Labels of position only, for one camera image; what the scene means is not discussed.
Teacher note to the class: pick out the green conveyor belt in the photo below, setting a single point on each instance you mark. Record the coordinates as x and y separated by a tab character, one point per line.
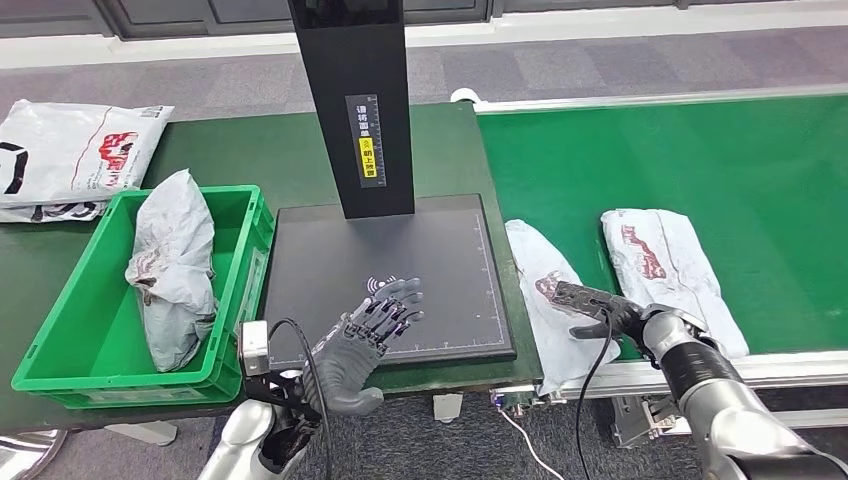
729	199

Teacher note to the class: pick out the flat white black-print mailer bag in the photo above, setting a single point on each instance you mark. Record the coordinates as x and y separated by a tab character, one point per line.
53	212

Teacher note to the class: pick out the green plastic crate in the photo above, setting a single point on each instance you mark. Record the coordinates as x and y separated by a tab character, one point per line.
86	331

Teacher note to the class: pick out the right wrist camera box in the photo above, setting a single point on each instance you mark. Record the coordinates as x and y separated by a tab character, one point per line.
576	298

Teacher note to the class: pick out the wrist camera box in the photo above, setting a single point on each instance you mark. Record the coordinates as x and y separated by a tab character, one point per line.
255	351
576	298

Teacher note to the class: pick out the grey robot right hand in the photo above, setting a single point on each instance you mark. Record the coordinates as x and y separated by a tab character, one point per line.
623	318

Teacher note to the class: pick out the white table bracket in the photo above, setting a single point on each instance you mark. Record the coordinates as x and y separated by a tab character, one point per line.
448	407

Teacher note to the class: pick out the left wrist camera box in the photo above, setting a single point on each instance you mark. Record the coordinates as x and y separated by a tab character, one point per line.
255	351

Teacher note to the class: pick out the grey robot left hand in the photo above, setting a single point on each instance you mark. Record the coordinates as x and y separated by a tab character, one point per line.
344	371

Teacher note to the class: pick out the white conveyor roller cap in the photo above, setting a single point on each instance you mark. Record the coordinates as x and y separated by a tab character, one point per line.
465	95

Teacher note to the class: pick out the dark framed glass partition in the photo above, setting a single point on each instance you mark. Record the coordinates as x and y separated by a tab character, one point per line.
199	16

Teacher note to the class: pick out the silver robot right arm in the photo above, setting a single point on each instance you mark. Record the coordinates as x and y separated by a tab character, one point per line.
729	411

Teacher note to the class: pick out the black scanner machine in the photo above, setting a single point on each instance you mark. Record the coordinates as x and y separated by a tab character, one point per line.
397	252

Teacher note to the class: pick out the round chrome stand base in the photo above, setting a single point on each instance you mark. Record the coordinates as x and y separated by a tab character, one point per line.
30	457

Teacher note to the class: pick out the small circuit board box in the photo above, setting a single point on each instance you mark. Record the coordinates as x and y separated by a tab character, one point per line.
523	399

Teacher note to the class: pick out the white table foot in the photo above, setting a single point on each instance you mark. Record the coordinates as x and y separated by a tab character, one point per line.
142	432

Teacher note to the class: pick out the large white printed mailer bag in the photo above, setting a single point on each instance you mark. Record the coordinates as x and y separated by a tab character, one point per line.
66	152

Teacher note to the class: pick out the grey parcel bag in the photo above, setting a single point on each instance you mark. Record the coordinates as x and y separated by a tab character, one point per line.
172	278
689	285
536	258

